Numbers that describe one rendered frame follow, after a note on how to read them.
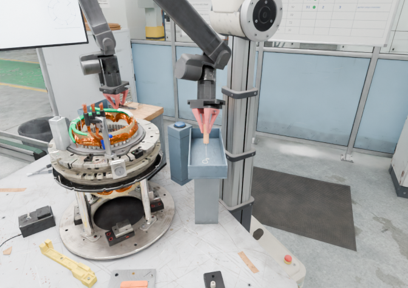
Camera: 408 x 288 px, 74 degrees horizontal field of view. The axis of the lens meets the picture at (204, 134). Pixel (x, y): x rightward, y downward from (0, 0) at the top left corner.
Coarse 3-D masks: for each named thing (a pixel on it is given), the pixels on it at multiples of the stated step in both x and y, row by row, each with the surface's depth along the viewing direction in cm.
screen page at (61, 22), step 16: (0, 0) 137; (16, 0) 141; (32, 0) 145; (48, 0) 150; (64, 0) 155; (0, 16) 138; (16, 16) 143; (32, 16) 147; (48, 16) 151; (64, 16) 156; (80, 16) 162; (0, 32) 140; (16, 32) 144; (32, 32) 148; (48, 32) 153; (64, 32) 158; (80, 32) 164; (0, 48) 141
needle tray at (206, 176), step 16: (192, 128) 95; (192, 144) 93; (208, 144) 93; (192, 160) 83; (208, 160) 83; (224, 160) 78; (192, 176) 75; (208, 176) 75; (224, 176) 75; (208, 192) 86; (208, 208) 89
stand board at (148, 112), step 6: (132, 102) 120; (144, 108) 113; (150, 108) 113; (156, 108) 113; (162, 108) 114; (138, 114) 107; (144, 114) 107; (150, 114) 107; (156, 114) 110; (150, 120) 107
